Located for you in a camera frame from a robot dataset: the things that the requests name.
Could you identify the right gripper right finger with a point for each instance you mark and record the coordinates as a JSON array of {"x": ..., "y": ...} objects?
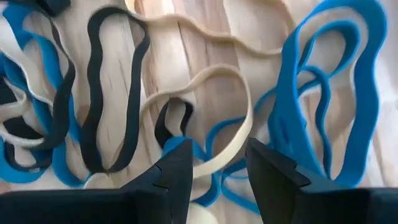
[{"x": 280, "y": 193}]

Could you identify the small black rubber band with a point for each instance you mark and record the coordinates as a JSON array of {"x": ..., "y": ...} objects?
[
  {"x": 160, "y": 130},
  {"x": 21, "y": 129}
]

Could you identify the wide blue rubber band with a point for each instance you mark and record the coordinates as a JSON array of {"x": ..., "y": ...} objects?
[{"x": 286, "y": 124}]

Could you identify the black resistance band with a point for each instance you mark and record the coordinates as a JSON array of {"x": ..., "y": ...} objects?
[{"x": 48, "y": 59}]

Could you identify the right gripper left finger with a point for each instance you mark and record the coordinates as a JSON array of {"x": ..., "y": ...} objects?
[{"x": 155, "y": 199}]

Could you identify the cream rubber band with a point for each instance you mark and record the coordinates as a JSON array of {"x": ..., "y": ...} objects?
[
  {"x": 12, "y": 109},
  {"x": 224, "y": 157},
  {"x": 168, "y": 18}
]

